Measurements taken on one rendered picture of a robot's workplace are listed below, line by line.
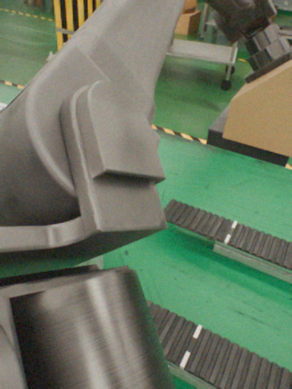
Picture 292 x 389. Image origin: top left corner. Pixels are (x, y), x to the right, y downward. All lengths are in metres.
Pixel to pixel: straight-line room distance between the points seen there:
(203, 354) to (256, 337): 0.09
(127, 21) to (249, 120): 0.58
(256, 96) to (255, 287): 0.42
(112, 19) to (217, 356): 0.31
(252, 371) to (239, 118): 0.54
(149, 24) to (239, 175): 0.47
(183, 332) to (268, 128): 0.52
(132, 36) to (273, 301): 0.37
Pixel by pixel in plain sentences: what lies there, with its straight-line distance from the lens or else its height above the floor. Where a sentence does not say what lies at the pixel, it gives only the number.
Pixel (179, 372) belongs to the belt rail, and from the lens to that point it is 0.39.
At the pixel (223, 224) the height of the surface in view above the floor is 0.81.
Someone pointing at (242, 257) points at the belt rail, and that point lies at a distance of 0.51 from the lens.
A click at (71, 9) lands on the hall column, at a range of 3.73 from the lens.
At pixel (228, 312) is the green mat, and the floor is 0.78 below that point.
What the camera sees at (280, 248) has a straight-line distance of 0.51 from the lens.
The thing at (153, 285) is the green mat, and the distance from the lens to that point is 0.46.
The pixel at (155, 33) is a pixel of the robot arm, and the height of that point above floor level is 1.09.
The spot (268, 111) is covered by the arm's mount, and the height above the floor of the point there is 0.87.
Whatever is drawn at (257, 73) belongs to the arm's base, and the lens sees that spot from 0.85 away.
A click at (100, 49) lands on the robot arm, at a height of 1.10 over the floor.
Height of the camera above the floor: 1.14
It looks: 38 degrees down
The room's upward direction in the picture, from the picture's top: 5 degrees clockwise
